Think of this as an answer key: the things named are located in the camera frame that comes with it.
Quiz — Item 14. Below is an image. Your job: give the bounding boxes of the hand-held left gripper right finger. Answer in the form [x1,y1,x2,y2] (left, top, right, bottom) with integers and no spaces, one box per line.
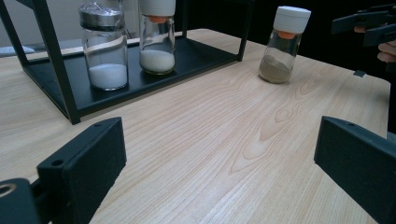
[313,115,396,224]

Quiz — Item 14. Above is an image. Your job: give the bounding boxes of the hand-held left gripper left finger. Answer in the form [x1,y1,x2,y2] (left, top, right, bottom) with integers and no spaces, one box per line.
[36,117,128,224]

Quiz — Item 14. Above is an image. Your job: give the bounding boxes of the brown spice jar white lid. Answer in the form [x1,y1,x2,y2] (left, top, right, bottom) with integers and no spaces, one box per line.
[258,5,312,84]

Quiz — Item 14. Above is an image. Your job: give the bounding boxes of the glass jar metal lid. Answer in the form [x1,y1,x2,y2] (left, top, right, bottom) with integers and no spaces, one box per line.
[78,1,129,91]

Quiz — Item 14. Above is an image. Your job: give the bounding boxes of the white powder jar white lid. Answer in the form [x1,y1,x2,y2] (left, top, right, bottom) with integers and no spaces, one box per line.
[138,0,177,76]

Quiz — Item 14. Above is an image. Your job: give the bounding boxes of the black metal rack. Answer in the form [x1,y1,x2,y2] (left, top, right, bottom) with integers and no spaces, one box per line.
[0,0,255,125]

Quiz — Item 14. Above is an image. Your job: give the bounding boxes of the white flat object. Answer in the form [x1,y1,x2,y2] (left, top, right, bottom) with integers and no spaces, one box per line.
[0,45,35,59]

